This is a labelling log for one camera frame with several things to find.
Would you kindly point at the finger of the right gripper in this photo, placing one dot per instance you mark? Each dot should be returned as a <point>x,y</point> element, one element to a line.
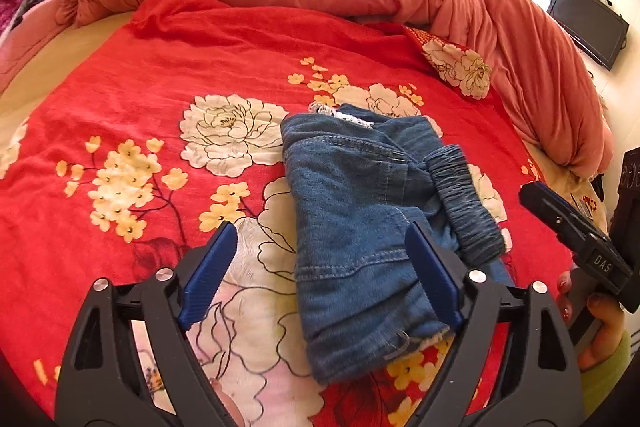
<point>570,226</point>

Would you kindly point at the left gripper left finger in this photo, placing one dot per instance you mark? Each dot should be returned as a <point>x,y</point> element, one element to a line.
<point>129,361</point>

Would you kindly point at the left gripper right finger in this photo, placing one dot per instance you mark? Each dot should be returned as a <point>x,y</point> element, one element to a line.
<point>511,362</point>

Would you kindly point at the blue denim lace-trimmed pants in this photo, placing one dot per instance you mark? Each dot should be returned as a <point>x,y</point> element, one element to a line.
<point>359,180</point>

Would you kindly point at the right green sleeve forearm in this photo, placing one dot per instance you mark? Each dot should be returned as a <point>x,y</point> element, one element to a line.
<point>599,381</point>

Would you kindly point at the red floral blanket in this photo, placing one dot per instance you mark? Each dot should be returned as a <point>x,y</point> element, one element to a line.
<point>173,126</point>

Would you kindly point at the beige bed sheet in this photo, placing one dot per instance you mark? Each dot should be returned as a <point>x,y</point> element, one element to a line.
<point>51,65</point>

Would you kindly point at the black wall television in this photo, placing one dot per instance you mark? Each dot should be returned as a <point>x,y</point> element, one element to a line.
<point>594,26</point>

